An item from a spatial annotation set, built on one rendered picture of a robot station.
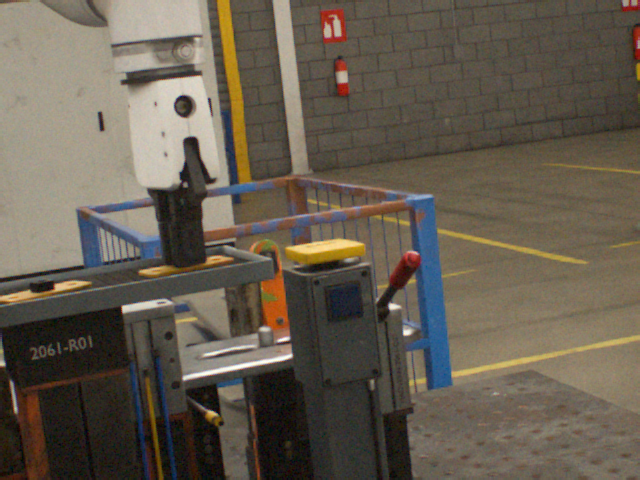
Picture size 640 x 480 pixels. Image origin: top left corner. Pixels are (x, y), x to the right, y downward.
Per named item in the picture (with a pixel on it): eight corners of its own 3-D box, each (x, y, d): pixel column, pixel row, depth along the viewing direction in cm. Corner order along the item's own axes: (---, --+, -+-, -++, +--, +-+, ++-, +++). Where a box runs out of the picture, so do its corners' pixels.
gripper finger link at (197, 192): (213, 170, 112) (202, 216, 116) (180, 113, 117) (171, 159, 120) (200, 172, 112) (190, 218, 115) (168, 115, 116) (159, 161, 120)
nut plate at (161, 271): (219, 258, 124) (218, 246, 124) (236, 262, 120) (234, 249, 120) (137, 274, 120) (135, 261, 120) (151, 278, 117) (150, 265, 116)
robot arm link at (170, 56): (219, 33, 115) (223, 67, 116) (182, 40, 123) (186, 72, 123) (131, 43, 111) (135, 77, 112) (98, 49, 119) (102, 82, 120)
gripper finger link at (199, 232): (209, 191, 116) (218, 265, 117) (195, 190, 119) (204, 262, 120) (176, 196, 115) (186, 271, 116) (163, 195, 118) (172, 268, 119)
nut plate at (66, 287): (73, 283, 119) (71, 270, 119) (94, 286, 116) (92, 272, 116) (-9, 302, 113) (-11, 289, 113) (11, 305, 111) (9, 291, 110)
